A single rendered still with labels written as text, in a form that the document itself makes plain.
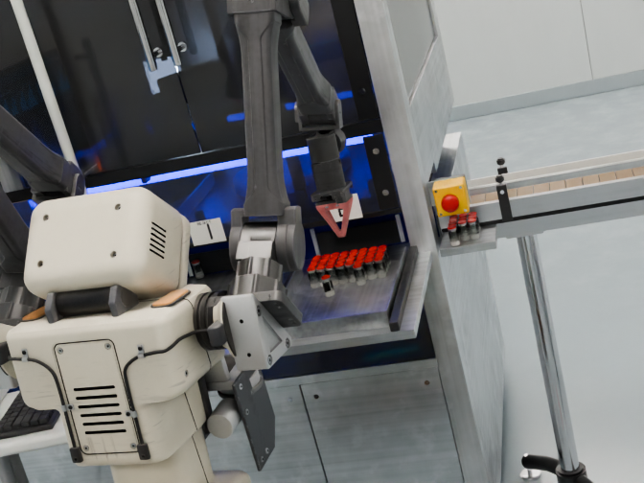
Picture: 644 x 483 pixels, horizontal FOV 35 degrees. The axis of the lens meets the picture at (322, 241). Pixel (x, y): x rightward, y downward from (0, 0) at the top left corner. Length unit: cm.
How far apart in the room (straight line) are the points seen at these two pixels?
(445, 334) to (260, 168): 104
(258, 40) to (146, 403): 55
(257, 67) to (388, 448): 135
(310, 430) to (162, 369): 125
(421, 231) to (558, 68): 467
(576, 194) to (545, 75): 455
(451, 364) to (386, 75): 72
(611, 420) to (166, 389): 205
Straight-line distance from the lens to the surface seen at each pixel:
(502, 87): 696
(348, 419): 259
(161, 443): 149
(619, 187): 241
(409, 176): 229
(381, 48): 223
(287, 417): 262
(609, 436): 319
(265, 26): 152
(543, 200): 242
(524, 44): 690
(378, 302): 214
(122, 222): 146
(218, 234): 243
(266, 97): 151
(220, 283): 249
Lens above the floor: 173
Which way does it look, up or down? 19 degrees down
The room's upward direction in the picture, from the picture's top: 15 degrees counter-clockwise
